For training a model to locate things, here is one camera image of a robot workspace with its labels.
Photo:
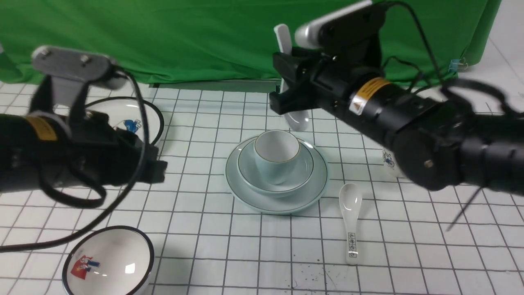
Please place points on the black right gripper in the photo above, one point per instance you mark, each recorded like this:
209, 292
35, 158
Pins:
318, 81

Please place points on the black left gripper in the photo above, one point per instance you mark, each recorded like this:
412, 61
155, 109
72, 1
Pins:
114, 164

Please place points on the plain white spoon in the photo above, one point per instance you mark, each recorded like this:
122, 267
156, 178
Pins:
297, 121

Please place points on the pale green cup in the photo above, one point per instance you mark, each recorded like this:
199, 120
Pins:
276, 153

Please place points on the pale green bowl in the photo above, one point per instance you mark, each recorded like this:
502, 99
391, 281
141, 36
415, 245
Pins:
295, 179

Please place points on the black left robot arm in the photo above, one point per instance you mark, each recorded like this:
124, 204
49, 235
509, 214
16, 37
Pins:
37, 151

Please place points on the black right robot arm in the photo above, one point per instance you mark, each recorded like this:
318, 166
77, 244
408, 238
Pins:
436, 144

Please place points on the green metal base bar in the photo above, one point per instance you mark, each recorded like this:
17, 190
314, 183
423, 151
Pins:
229, 85

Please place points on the black-rimmed illustrated white plate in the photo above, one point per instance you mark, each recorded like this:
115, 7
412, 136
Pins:
135, 119

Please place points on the black-rimmed illustrated white bowl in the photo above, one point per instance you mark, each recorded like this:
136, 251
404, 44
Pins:
116, 260

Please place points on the black-rimmed white cup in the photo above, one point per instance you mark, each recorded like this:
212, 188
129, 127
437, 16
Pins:
390, 164

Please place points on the white spoon with label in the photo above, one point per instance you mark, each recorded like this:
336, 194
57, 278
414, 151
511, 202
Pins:
350, 198

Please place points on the pale green plate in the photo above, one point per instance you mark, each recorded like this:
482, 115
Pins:
297, 201

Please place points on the green backdrop cloth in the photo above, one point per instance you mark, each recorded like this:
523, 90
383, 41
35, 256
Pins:
168, 41

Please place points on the blue binder clip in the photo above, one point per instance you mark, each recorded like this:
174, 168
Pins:
457, 65

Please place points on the white grid tablecloth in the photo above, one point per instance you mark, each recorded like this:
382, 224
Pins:
209, 243

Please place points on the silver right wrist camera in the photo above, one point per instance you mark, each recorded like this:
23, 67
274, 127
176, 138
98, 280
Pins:
343, 28

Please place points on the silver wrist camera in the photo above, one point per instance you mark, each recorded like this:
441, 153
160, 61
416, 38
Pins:
343, 28
68, 75

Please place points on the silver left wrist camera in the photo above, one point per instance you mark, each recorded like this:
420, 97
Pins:
68, 75

